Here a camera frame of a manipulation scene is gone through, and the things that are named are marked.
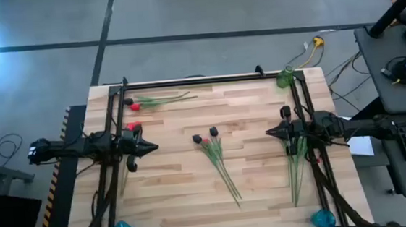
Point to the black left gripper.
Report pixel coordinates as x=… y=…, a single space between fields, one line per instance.
x=132 y=164

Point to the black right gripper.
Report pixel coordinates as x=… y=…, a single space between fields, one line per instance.
x=285 y=112

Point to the black artificial tulip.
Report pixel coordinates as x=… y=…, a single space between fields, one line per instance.
x=214 y=131
x=128 y=101
x=197 y=139

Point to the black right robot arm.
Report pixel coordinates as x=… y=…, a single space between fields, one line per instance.
x=356 y=129

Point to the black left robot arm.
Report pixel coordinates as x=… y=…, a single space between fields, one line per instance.
x=75 y=148

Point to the green glass vase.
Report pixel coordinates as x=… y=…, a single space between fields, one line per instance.
x=284 y=80

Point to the small red clip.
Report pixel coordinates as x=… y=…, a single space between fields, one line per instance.
x=318 y=160

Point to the white paper sheet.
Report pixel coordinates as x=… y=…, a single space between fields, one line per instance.
x=361 y=146

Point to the black monitor stand base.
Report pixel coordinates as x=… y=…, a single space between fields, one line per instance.
x=401 y=72

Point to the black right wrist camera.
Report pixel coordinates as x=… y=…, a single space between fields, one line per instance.
x=296 y=129

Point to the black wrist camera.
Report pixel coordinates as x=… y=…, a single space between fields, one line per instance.
x=128 y=141
x=296 y=129

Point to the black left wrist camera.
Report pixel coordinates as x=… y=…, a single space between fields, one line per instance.
x=128 y=141

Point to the black hazard-striped base plate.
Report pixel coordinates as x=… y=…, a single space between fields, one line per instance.
x=67 y=182

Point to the black aluminium frame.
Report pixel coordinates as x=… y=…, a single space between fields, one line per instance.
x=200 y=81

